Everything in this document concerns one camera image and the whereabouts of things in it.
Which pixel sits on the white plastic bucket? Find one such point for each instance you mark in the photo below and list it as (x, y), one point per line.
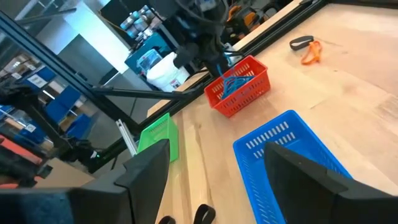
(164, 74)

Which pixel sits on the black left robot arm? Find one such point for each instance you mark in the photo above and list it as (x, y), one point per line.
(186, 21)

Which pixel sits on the black orange floor machine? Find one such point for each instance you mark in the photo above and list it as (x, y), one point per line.
(245, 18)

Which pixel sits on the red plastic basket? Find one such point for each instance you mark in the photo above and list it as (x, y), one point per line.
(242, 99)

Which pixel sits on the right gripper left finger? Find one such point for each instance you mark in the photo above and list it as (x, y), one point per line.
(109, 205)

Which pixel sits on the teal box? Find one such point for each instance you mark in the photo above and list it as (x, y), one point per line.
(149, 46)

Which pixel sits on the green plastic basket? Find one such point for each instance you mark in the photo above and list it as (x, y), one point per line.
(158, 133)

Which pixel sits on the black machine with green light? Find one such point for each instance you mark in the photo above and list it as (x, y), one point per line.
(81, 154)

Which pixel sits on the blue plastic basket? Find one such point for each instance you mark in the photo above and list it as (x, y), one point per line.
(248, 174)

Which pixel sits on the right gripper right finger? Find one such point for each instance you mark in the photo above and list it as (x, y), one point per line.
(326, 202)

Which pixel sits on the blue storage bin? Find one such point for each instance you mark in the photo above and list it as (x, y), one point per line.
(62, 102)
(79, 126)

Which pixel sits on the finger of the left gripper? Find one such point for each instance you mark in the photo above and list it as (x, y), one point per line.
(216, 68)
(227, 65)

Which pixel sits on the wide black rubber band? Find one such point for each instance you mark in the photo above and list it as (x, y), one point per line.
(292, 43)
(211, 210)
(166, 219)

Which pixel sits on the orange rubber band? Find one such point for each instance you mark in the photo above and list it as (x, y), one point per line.
(315, 51)

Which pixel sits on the red and black equipment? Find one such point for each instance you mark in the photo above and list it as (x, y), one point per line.
(18, 165)

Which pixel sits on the silver aluminium bar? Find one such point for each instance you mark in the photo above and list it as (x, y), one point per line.
(127, 140)

